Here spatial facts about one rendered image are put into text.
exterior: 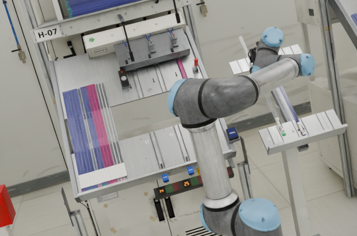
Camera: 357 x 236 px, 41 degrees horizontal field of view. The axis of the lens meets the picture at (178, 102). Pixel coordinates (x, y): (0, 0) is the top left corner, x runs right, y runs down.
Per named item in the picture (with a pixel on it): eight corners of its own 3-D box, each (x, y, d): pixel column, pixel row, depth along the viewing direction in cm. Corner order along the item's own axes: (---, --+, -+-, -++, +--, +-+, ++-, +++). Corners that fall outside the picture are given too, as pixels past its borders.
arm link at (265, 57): (272, 74, 160) (280, 46, 163) (245, 75, 167) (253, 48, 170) (283, 85, 165) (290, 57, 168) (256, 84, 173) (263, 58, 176)
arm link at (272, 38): (260, 43, 165) (265, 22, 168) (254, 55, 176) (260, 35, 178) (281, 49, 165) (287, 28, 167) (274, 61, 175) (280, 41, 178)
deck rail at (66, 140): (82, 201, 199) (78, 196, 193) (77, 203, 198) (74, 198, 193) (56, 67, 233) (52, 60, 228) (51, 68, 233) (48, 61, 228)
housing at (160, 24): (186, 41, 239) (185, 23, 227) (91, 66, 234) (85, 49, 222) (181, 29, 243) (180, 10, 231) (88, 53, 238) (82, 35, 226)
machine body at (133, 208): (245, 253, 251) (221, 146, 233) (116, 293, 244) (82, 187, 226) (214, 198, 313) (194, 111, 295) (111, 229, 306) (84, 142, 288)
